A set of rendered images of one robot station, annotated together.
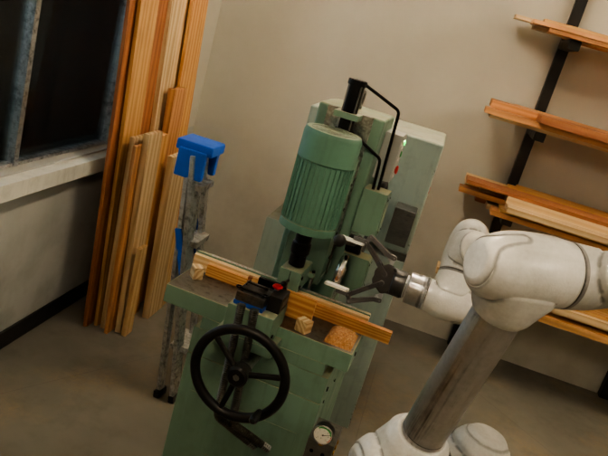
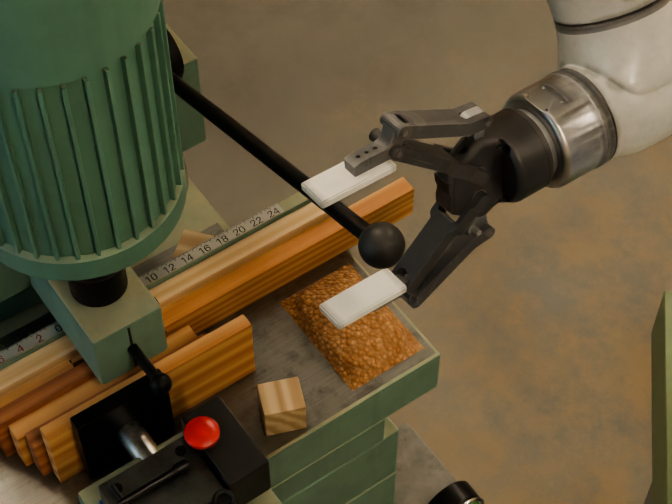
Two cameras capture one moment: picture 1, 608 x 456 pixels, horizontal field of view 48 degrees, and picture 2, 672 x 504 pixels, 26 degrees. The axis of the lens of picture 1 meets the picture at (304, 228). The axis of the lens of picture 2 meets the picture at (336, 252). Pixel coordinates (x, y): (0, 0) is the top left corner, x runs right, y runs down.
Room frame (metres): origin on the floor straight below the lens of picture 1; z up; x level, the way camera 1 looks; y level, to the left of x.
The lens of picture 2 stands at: (1.31, 0.39, 2.08)
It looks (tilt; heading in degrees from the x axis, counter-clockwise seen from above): 53 degrees down; 314
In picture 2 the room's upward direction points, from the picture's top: straight up
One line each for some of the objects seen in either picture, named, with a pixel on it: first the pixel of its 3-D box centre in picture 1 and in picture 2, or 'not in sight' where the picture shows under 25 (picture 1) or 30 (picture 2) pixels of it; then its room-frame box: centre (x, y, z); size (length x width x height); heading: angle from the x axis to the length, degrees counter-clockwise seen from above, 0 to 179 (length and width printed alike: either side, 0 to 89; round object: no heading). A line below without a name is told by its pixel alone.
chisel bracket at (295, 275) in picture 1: (294, 276); (96, 298); (2.00, -0.01, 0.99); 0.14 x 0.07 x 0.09; 169
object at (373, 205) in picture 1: (372, 211); not in sight; (2.16, -0.20, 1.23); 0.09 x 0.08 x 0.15; 169
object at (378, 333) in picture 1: (296, 302); (147, 339); (1.97, -0.04, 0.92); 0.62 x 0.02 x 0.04; 79
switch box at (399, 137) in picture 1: (389, 155); not in sight; (2.26, -0.21, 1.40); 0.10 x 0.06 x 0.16; 169
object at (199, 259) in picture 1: (278, 290); (71, 357); (2.00, 0.02, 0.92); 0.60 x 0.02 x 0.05; 79
